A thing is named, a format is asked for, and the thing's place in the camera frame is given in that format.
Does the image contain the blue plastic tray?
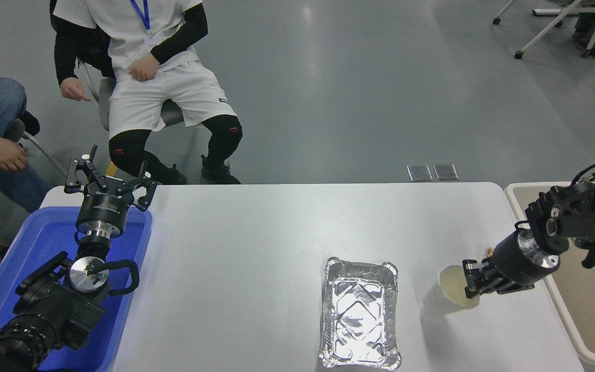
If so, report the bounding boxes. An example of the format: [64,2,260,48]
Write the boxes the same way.
[0,207,153,372]

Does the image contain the white paper cup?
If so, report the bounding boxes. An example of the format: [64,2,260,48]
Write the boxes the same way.
[421,265,481,317]

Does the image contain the person's hand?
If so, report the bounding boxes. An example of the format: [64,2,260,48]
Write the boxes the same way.
[0,136,28,173]

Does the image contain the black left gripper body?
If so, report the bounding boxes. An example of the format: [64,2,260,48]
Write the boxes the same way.
[76,189,134,229]

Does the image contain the white frame wheeled chair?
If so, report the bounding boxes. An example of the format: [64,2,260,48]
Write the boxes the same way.
[493,0,595,59]

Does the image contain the large pale plastic bin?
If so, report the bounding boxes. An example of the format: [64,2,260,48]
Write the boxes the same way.
[504,182,595,365]

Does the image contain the metal floor plate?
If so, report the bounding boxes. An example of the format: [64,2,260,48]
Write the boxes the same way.
[407,164,433,182]
[433,163,459,181]

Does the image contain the grey chair with thin legs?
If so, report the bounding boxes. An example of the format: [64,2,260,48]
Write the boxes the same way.
[4,110,69,177]

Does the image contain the person's left hand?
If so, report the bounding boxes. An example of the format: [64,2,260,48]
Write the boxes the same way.
[129,53,160,82]

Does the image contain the silver foil tray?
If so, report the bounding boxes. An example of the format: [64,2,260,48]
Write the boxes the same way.
[319,257,401,370]

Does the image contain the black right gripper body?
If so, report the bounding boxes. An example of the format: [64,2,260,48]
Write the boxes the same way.
[483,231,539,296]

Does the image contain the person's right hand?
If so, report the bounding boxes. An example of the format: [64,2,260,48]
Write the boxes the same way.
[61,77,91,102]

